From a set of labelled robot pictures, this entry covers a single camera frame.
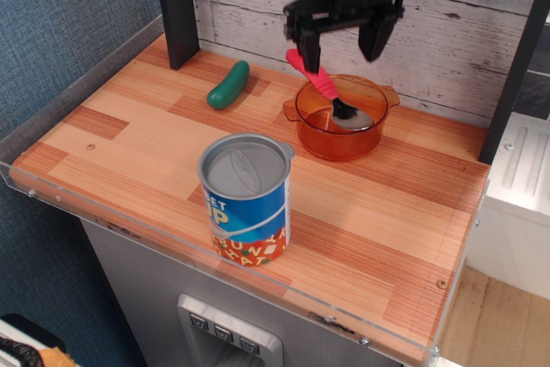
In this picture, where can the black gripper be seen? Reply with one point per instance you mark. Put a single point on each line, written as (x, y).
(306, 20)

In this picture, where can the red handled metal spoon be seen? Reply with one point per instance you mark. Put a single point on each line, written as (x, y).
(343, 115)

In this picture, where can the orange transparent plastic pot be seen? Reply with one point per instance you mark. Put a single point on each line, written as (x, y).
(315, 128)

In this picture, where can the green toy cucumber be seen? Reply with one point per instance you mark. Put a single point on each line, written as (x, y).
(229, 89)

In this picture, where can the blue soup can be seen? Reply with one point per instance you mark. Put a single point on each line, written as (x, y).
(245, 179)

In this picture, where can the white toy sink unit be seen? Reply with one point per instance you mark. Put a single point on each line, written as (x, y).
(510, 238)

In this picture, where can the clear acrylic table guard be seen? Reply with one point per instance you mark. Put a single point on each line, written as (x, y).
(375, 244)

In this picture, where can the grey toy fridge cabinet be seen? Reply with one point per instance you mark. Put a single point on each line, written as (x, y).
(148, 285)

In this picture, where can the silver ice dispenser panel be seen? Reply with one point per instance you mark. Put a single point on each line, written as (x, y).
(223, 334)

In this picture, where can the orange black object corner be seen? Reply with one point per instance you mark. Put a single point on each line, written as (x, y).
(25, 343)

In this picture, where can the dark grey right post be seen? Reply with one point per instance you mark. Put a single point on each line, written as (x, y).
(520, 63)

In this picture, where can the dark grey post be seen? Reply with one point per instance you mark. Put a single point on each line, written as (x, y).
(520, 63)
(180, 28)

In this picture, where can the dark grey left post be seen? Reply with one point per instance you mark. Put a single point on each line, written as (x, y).
(180, 28)

